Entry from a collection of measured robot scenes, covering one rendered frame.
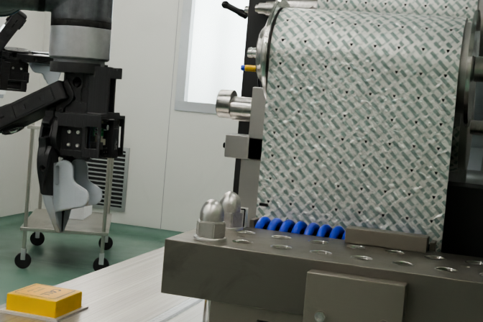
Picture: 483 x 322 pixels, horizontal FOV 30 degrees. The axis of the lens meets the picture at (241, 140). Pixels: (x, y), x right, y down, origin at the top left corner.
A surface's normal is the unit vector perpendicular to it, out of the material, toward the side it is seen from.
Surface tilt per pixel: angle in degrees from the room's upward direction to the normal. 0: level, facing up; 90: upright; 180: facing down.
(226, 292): 90
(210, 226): 90
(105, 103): 90
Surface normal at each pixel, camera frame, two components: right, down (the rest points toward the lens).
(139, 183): -0.30, 0.03
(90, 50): 0.49, 0.07
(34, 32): 0.95, 0.10
